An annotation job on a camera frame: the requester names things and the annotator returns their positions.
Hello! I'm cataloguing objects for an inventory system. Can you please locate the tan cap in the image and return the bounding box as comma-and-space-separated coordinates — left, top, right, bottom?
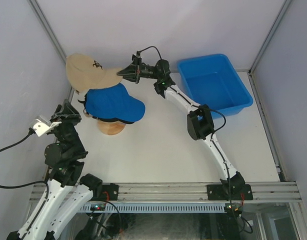
65, 53, 123, 93

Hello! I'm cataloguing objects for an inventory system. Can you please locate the blue plastic bin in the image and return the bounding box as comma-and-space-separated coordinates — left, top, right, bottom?
177, 53, 253, 117

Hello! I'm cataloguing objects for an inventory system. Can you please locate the black camera cable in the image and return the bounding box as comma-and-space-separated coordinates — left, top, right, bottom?
137, 45, 254, 233
0, 129, 51, 189

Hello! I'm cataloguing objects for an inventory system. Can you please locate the black baseball cap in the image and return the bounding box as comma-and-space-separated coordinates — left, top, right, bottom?
97, 118, 134, 125

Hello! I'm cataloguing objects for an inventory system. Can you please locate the right aluminium frame post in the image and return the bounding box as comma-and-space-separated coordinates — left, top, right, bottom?
248, 0, 294, 74

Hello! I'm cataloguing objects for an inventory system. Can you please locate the wooden hat stand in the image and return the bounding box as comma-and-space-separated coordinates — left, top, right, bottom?
97, 120, 126, 136

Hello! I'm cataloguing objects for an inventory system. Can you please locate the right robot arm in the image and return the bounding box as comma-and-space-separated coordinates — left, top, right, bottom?
117, 51, 246, 200

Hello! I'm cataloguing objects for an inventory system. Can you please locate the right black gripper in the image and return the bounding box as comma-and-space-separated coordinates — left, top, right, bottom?
116, 57, 160, 85

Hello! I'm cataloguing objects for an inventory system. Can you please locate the grey slotted cable duct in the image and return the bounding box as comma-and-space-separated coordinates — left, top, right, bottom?
78, 202, 226, 214

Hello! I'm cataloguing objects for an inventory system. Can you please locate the aluminium front rail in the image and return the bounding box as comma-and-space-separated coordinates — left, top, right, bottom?
30, 181, 302, 204

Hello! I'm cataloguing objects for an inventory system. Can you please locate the blue baseball cap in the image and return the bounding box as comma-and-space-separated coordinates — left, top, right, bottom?
85, 83, 146, 122

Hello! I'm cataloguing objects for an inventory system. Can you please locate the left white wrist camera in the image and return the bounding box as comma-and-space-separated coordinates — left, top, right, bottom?
29, 115, 62, 137

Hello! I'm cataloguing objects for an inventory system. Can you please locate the aluminium frame post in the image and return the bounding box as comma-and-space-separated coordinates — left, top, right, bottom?
248, 0, 294, 74
27, 0, 67, 64

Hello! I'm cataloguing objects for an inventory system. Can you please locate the left black camera cable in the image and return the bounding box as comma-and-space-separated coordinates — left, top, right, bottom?
0, 129, 51, 189

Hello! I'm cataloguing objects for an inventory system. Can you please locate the right black camera cable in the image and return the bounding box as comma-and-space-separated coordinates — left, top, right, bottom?
137, 45, 254, 233

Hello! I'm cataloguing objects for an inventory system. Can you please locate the beige baseball cap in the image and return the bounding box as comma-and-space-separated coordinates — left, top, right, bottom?
84, 113, 93, 118

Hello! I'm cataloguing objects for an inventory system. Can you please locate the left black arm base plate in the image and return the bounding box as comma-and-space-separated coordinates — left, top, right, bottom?
92, 183, 119, 202

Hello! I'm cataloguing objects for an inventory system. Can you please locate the left aluminium frame post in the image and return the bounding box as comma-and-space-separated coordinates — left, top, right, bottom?
27, 0, 67, 64

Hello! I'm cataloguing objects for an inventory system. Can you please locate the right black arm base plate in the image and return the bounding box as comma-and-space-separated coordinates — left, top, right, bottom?
206, 184, 254, 201

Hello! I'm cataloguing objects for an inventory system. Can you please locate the black cap gold logo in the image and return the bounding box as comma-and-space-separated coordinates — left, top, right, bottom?
77, 95, 98, 120

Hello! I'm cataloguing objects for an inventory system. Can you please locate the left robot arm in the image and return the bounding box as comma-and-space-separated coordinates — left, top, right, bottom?
7, 99, 103, 240

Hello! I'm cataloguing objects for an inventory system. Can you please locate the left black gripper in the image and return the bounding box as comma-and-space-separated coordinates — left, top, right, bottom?
50, 98, 87, 156

